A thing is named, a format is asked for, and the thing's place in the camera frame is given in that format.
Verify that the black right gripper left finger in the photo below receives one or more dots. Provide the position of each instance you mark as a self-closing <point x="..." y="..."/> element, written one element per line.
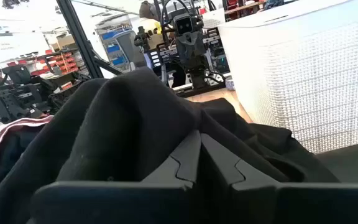
<point x="154" y="202"/>

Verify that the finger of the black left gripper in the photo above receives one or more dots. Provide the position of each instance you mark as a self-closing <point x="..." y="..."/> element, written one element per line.
<point x="198" y="46"/>
<point x="184" y="46"/>

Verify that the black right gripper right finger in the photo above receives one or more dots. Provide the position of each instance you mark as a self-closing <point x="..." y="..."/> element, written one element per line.
<point x="259" y="205"/>

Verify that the dark olive-black garment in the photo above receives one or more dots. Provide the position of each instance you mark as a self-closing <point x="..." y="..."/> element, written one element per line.
<point x="129" y="124"/>

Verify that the black background robot arm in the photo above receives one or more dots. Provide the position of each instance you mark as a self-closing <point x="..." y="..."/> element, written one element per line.
<point x="11" y="102"/>
<point x="141" y="39"/>

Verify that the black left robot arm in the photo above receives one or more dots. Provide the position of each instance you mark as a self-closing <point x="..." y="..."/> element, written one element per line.
<point x="199" y="79"/>

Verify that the black labelled equipment rack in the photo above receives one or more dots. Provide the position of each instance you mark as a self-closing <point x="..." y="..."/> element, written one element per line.
<point x="214" y="46"/>

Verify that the cart with blue bins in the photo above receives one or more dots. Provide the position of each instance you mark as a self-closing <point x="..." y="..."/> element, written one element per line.
<point x="113" y="49"/>

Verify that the black metal rig strut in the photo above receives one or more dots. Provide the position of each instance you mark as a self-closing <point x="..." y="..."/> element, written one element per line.
<point x="79" y="40"/>

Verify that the white plastic laundry basket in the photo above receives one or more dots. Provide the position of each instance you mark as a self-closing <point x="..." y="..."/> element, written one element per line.
<point x="306" y="77"/>

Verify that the brown cardboard box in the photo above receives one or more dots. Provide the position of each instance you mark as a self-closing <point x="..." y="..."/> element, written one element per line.
<point x="66" y="42"/>

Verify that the shelf with red bins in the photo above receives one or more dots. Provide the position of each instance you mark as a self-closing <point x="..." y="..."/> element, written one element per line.
<point x="64" y="62"/>

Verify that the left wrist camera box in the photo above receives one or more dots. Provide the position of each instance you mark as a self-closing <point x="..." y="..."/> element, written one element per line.
<point x="184" y="25"/>

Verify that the black metal table frame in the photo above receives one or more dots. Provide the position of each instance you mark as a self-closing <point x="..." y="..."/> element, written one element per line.
<point x="197" y="91"/>

